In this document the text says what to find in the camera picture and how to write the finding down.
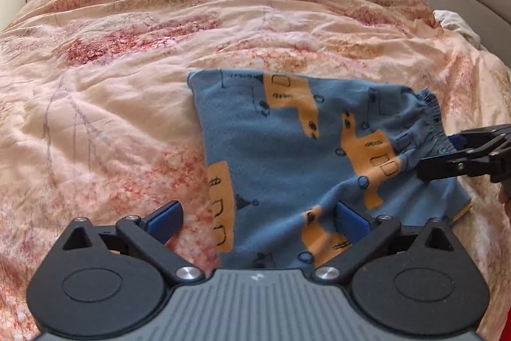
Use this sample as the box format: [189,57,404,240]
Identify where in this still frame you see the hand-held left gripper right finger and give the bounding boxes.
[313,201,456,281]

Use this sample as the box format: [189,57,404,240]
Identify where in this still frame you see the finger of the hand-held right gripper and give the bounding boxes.
[416,143,511,184]
[448,126,511,151]

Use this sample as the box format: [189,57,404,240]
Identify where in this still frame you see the white crumpled cloth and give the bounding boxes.
[433,9,482,47]

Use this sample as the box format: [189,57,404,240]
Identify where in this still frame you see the pink floral blanket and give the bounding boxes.
[0,0,511,341]

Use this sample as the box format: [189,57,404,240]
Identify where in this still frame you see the blue printed pants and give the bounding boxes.
[187,68,474,270]

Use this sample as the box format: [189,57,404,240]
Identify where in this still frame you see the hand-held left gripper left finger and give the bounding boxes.
[60,200,206,283]

